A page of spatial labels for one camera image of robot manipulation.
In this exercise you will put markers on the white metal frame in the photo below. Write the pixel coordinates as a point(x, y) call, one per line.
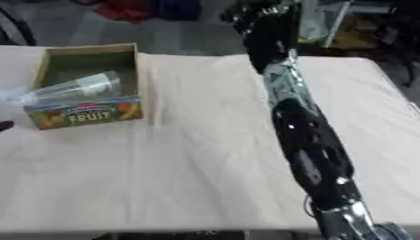
point(328, 22)

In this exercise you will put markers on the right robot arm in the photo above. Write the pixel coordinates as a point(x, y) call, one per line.
point(312, 146)

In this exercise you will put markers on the clear plastic bottle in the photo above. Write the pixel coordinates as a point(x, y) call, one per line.
point(76, 89)

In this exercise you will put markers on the red bag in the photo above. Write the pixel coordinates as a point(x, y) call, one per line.
point(126, 9)

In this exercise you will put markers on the cardboard box with fruit print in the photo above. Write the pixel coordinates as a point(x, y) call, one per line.
point(87, 115)

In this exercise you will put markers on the black chair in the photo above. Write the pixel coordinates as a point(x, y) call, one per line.
point(13, 28)

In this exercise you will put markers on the dark blue bag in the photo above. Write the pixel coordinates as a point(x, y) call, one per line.
point(175, 8)

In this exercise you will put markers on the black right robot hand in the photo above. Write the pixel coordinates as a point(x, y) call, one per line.
point(271, 43)

